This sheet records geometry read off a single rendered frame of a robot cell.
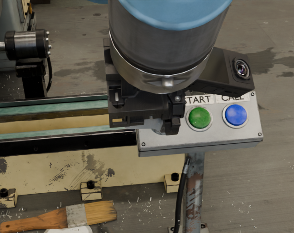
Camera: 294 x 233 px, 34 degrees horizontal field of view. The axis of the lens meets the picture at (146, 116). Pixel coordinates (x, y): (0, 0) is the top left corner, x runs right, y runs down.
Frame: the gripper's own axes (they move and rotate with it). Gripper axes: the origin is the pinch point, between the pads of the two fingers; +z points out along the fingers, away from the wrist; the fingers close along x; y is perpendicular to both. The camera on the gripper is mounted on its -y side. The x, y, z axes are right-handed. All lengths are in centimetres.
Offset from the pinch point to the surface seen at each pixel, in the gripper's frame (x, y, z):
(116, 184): 2.1, 6.7, 32.9
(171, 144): 3.2, -0.8, 1.8
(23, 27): -51, 29, 65
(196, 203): 9.5, -5.5, 15.1
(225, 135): 2.6, -8.3, 1.8
